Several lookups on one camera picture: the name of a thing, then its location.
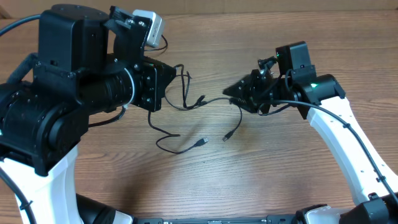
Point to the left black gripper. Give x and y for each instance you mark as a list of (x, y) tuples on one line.
[(156, 78)]

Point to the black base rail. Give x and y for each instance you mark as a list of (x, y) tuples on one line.
[(242, 220)]

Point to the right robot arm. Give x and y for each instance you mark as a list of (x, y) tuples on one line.
[(289, 79)]

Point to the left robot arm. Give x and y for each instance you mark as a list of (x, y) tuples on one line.
[(88, 62)]

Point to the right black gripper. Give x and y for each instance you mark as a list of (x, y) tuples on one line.
[(248, 88)]

